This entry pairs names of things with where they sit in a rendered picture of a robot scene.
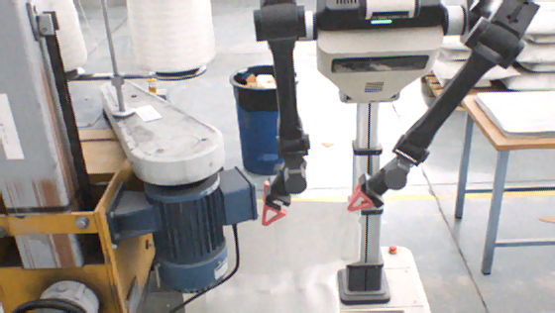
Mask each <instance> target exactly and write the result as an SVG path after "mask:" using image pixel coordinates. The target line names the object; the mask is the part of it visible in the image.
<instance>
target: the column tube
mask: <svg viewBox="0 0 555 313"><path fill-rule="evenodd" d="M29 1H31V0H0V93H6V95H7V98H9V102H10V107H11V110H12V114H13V118H14V121H15V125H16V128H17V132H18V136H19V139H20V143H21V147H22V151H23V155H24V158H25V159H6V155H5V152H4V149H3V144H2V141H1V137H0V192H1V195H2V198H3V201H4V205H5V208H6V211H8V215H9V216H23V215H52V214H71V212H84V208H83V202H82V199H81V195H80V189H79V186H78V181H77V175H76V171H75V168H74V164H73V158H72V155H71V151H70V145H69V140H68V137H67V133H66V127H65V123H64V120H63V116H62V111H61V108H60V103H59V99H58V92H57V90H56V83H55V76H54V73H53V70H52V65H51V58H50V55H49V52H48V47H47V41H45V38H43V39H42V40H40V41H39V42H36V41H35V37H34V33H33V28H32V23H31V19H30V15H29V11H28V7H27V2H29ZM15 238H16V242H17V245H18V248H19V251H20V255H21V258H22V261H23V264H24V269H33V268H64V267H82V266H83V265H84V264H85V263H86V260H87V258H88V256H89V254H90V252H91V250H92V248H93V242H92V239H91V233H87V234H57V235H28V236H15Z"/></svg>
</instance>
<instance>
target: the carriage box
mask: <svg viewBox="0 0 555 313"><path fill-rule="evenodd" d="M79 140H80V142H81V148H82V154H83V157H84V161H85V167H87V171H88V174H89V179H90V186H91V189H92V193H93V200H94V202H95V207H96V209H95V211H87V212H71V214H52V215H23V216H9V215H8V211H6V208H5V205H4V201H3V198H2V195H1V192H0V304H1V308H2V311H3V313H11V312H12V311H13V310H14V309H15V308H17V307H18V306H20V304H22V303H24V302H27V301H30V300H34V299H39V298H40V296H41V295H42V293H43V291H44V290H46V289H49V288H50V287H51V286H52V285H53V284H55V283H57V282H60V281H67V280H68V281H76V282H79V283H82V284H85V285H86V286H88V287H89V288H91V289H92V290H93V291H94V293H95V294H96V295H97V298H98V301H99V308H98V312H97V313H130V309H129V308H131V304H129V303H130V299H131V296H132V293H133V290H134V287H135V285H136V282H137V279H138V282H139V286H140V291H141V294H142V291H143V289H144V286H145V283H146V280H147V277H148V274H149V271H150V268H151V265H152V262H153V258H154V255H155V249H156V248H155V246H154V241H153V236H152V234H148V235H143V236H139V237H134V238H130V239H126V240H120V242H119V244H118V247H117V245H114V244H112V242H111V237H110V232H109V228H108V223H107V216H106V209H107V207H108V205H109V203H110V201H111V199H112V197H113V195H114V193H115V191H116V190H117V188H118V186H119V184H120V181H125V184H126V189H127V191H135V192H136V190H135V184H134V178H133V168H132V166H131V164H130V162H129V160H128V158H127V156H126V154H124V152H123V149H122V147H121V144H120V142H119V140H118V138H117V137H106V138H79ZM98 232H99V236H100V241H101V245H102V248H101V249H102V252H95V251H94V246H93V248H92V250H91V252H90V254H89V256H88V258H87V260H86V263H85V264H84V265H83V266H82V267H64V268H33V269H24V264H23V261H22V258H21V255H20V251H19V248H18V245H17V242H16V238H15V236H28V235H57V234H87V233H98Z"/></svg>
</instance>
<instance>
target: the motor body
mask: <svg viewBox="0 0 555 313"><path fill-rule="evenodd" d="M218 185H219V173H218V171H216V172H214V173H213V174H211V175H210V176H209V178H208V179H207V180H205V181H204V183H203V184H201V185H199V186H195V187H192V188H189V189H184V190H166V189H162V188H158V187H156V186H154V185H153V184H151V183H150V182H147V181H145V194H146V199H147V201H149V204H152V203H153V209H154V214H155V220H156V227H157V231H156V232H155V233H152V236H153V241H154V246H155V248H156V249H155V253H156V258H157V268H158V269H159V273H160V274H161V278H162V280H163V282H164V283H165V284H166V285H167V286H168V287H170V288H171V289H173V290H175V291H177V292H181V293H197V292H202V291H205V290H207V289H209V288H211V287H213V286H215V285H216V284H218V283H219V282H220V281H221V280H222V278H223V277H224V275H225V274H226V272H227V269H228V255H227V243H226V239H225V237H224V235H223V226H222V216H221V206H220V197H219V189H218V188H217V186H218ZM157 205H158V208H159V214H160V220H162V228H163V230H162V231H161V232H160V231H158V225H157V218H156V212H155V208H156V206H157Z"/></svg>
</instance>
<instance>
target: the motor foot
mask: <svg viewBox="0 0 555 313"><path fill-rule="evenodd" d="M155 212H156V218H157V225H158V231H160V232H161V231H162V230H163V228H162V220H160V214H159V208H158V205H157V206H156V208H155ZM106 216H107V223H108V228H109V232H110V237H111V242H112V244H114V245H117V247H118V244H119V242H120V240H126V239H130V238H134V237H139V236H143V235H148V234H151V233H155V232H156V231H157V227H156V220H155V214H154V209H153V203H152V204H149V201H147V199H146V194H145V192H135V191H127V189H126V184H125V181H120V184H119V186H118V188H117V190H116V191H115V193H114V195H113V197H112V199H111V201H110V203H109V205H108V207H107V209H106Z"/></svg>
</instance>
